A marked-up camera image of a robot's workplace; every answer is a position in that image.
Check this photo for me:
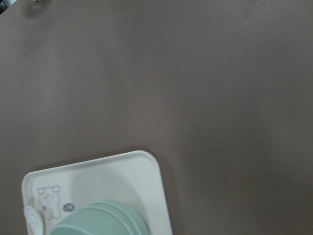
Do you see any cream serving tray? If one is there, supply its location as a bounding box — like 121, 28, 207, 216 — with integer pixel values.
21, 150, 172, 235

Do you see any white ceramic spoon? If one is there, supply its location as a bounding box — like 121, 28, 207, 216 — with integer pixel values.
23, 206, 45, 235

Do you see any green bowl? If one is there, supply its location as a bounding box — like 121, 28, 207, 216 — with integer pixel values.
82, 200, 150, 235
49, 208, 133, 235

